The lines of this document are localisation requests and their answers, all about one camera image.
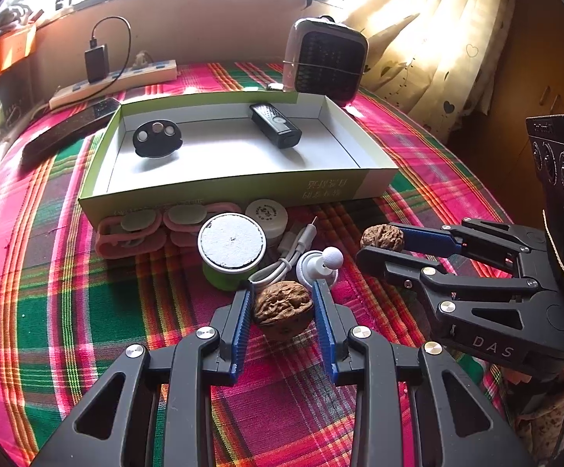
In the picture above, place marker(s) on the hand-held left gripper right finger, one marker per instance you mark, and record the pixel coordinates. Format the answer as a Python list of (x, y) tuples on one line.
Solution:
[(324, 326)]

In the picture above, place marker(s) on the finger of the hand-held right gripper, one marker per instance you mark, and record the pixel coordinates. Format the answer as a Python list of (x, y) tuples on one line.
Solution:
[(398, 265), (428, 241)]

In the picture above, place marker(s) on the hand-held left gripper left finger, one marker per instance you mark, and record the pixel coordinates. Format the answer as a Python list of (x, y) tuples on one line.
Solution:
[(243, 321)]

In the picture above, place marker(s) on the brown walnut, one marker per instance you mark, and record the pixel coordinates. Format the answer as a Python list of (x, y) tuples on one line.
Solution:
[(282, 309), (381, 237)]

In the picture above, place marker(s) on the small white knob holder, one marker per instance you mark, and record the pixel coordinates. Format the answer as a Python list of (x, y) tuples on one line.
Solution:
[(318, 265)]

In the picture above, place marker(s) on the green spool white top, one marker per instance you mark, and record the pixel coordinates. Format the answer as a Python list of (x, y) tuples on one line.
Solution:
[(233, 250)]

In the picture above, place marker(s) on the shallow cardboard box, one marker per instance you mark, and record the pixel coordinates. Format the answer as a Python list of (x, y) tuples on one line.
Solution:
[(213, 155)]

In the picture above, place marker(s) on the small white round jar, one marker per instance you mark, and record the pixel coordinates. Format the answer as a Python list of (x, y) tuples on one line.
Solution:
[(268, 219)]

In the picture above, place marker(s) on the wooden cabinet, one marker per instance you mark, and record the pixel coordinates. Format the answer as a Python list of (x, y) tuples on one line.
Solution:
[(544, 73)]

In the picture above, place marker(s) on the plaid blanket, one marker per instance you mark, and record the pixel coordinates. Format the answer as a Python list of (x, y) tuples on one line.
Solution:
[(92, 326)]

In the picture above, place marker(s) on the small black rectangular device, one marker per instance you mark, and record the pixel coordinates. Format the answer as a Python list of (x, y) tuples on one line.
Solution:
[(274, 125)]

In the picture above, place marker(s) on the black oval holder metal discs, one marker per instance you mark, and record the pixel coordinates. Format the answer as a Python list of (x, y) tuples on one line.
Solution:
[(157, 138)]

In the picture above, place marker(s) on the cream heart print curtain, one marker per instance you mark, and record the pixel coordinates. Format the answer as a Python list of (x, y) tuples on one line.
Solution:
[(432, 34)]

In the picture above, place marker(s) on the grey portable heater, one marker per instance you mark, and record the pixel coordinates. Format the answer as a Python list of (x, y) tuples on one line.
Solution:
[(325, 61)]

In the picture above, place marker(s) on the beige power strip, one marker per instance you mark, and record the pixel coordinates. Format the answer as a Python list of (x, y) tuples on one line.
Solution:
[(116, 80)]

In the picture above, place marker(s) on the white plug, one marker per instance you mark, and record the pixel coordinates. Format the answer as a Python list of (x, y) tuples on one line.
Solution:
[(138, 61)]

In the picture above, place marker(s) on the black charger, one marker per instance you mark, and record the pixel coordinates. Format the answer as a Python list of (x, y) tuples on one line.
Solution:
[(96, 64)]

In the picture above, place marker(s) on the orange plastic tray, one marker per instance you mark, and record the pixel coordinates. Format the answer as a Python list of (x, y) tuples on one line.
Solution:
[(4, 53)]

